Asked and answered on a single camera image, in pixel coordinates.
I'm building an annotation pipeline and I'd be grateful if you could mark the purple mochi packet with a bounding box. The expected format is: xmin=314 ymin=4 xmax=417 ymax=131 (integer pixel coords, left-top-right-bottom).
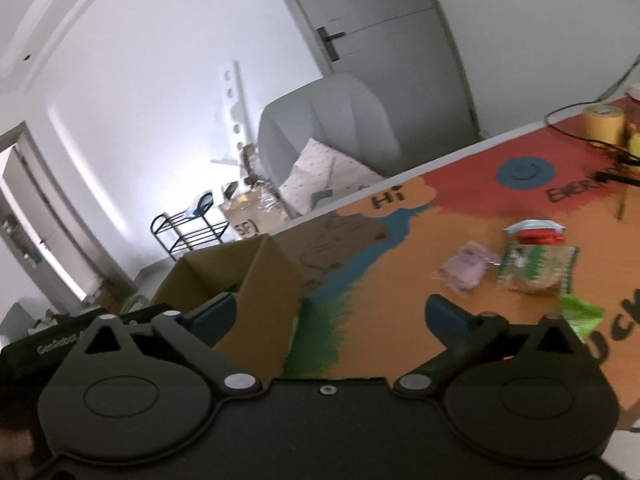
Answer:
xmin=434 ymin=240 xmax=500 ymax=296

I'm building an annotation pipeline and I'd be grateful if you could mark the green white bread packet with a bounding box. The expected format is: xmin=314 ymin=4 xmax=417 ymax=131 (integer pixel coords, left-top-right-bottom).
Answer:
xmin=497 ymin=242 xmax=580 ymax=296

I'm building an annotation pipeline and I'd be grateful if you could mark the red blue snack packet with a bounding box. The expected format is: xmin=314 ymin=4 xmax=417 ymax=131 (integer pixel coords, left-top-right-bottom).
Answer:
xmin=504 ymin=219 xmax=565 ymax=245

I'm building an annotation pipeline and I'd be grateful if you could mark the light green snack packet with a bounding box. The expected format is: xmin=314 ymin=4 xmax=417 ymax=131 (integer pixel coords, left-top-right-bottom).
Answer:
xmin=559 ymin=294 xmax=605 ymax=341

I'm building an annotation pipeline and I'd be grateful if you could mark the person left hand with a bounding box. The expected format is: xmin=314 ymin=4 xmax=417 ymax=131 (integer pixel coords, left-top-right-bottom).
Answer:
xmin=0 ymin=429 xmax=34 ymax=463

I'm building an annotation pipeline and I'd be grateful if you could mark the pile of clothes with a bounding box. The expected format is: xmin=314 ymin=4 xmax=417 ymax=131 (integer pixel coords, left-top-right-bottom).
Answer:
xmin=1 ymin=298 xmax=70 ymax=347

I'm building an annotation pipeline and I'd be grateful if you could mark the cardboard box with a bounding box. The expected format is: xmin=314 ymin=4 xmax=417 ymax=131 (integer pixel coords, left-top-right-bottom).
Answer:
xmin=152 ymin=236 xmax=302 ymax=382

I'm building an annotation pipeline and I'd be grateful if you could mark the black shoe rack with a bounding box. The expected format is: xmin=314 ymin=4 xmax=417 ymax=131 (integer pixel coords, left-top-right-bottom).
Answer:
xmin=150 ymin=191 xmax=230 ymax=261

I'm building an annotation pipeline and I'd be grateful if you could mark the brown paper SF bag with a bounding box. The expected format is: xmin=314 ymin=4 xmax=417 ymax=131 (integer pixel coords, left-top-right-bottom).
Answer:
xmin=218 ymin=183 xmax=291 ymax=240

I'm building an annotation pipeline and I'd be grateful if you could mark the grey open doorway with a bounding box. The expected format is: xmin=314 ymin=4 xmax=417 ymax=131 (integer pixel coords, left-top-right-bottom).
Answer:
xmin=1 ymin=122 xmax=137 ymax=313

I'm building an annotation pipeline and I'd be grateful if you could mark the dotted white cushion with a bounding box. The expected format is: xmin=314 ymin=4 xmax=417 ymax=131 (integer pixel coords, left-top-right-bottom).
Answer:
xmin=279 ymin=139 xmax=384 ymax=216

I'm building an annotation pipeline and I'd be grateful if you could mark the white perforated board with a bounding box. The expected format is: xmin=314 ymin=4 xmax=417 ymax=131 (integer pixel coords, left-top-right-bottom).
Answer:
xmin=214 ymin=60 xmax=254 ymax=166

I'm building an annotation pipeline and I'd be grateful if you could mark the grey armchair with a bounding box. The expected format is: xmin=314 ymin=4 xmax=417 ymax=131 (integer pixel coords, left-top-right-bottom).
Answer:
xmin=257 ymin=74 xmax=401 ymax=185

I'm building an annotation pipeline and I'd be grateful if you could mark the yellow tape roll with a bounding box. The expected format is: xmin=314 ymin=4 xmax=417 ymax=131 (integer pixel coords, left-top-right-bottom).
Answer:
xmin=582 ymin=104 xmax=625 ymax=148

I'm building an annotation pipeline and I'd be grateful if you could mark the yellow plastic bag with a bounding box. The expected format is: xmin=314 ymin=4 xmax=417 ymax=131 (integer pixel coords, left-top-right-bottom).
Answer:
xmin=627 ymin=132 xmax=640 ymax=157

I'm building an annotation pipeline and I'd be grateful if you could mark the grey door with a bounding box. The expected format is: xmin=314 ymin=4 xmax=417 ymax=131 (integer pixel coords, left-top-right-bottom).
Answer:
xmin=284 ymin=0 xmax=480 ymax=162

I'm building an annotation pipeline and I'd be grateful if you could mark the black wire rack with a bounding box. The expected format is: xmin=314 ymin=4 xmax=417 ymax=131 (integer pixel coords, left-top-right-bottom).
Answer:
xmin=598 ymin=155 xmax=639 ymax=220

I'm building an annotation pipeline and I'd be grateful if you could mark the black door handle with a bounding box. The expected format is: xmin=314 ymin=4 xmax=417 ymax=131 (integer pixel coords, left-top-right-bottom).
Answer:
xmin=317 ymin=27 xmax=346 ymax=62

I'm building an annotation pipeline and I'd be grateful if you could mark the black cable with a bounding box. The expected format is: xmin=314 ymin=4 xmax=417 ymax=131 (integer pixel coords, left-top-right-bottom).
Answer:
xmin=543 ymin=54 xmax=640 ymax=156

